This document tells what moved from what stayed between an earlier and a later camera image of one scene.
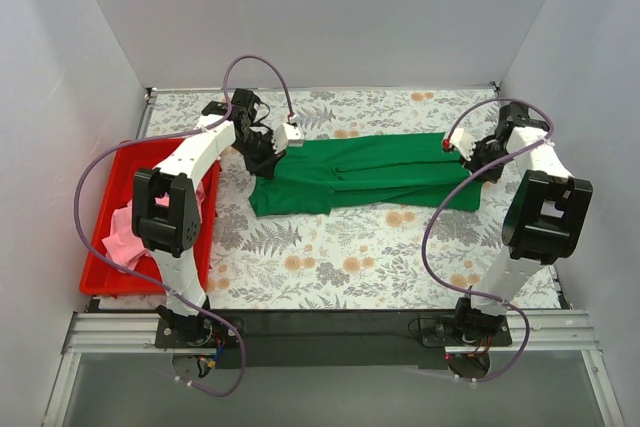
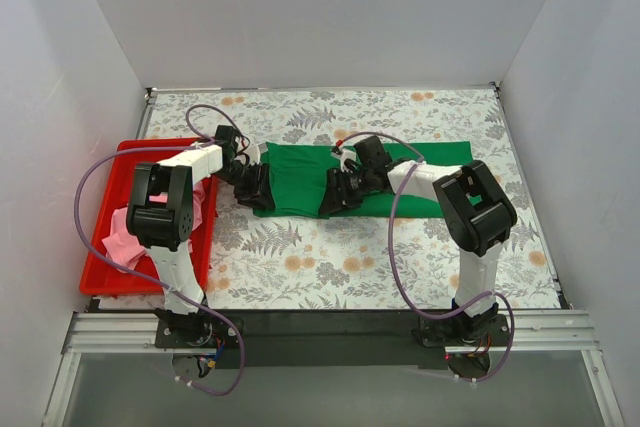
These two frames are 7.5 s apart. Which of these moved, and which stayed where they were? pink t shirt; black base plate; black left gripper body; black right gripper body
Moved: black left gripper body; black right gripper body
Stayed: black base plate; pink t shirt
